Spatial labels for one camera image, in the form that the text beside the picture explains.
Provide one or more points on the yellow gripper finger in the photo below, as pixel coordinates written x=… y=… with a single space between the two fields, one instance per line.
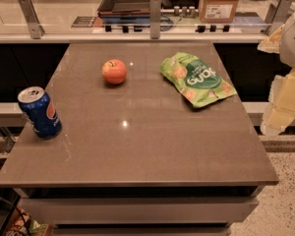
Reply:
x=280 y=111
x=272 y=43

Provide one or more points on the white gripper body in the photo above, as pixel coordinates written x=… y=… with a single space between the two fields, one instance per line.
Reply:
x=294 y=43

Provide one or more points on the green rice chip bag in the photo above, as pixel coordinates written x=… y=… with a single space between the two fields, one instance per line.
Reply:
x=195 y=80

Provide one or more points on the blue pepsi can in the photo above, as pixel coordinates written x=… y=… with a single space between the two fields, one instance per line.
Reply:
x=40 y=111

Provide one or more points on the brown cardboard box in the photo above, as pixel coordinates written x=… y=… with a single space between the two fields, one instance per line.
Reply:
x=217 y=11

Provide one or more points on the grey tray with orange rim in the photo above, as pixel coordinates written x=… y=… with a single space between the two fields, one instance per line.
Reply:
x=123 y=7

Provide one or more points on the red apple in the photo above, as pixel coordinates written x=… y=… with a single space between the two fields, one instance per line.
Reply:
x=114 y=71

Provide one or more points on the grey table drawer unit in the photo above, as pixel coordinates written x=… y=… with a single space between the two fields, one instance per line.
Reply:
x=191 y=216

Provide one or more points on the snack box under table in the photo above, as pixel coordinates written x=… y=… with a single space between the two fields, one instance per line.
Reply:
x=22 y=224

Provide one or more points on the right metal glass bracket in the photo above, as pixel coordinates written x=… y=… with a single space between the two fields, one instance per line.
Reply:
x=277 y=14

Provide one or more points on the metal glass bracket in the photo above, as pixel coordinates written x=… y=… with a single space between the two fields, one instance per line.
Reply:
x=36 y=30
x=154 y=17
x=277 y=14

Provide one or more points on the middle metal glass bracket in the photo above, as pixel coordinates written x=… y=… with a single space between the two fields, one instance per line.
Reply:
x=154 y=17

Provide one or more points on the left metal glass bracket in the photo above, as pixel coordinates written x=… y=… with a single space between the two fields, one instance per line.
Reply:
x=36 y=30

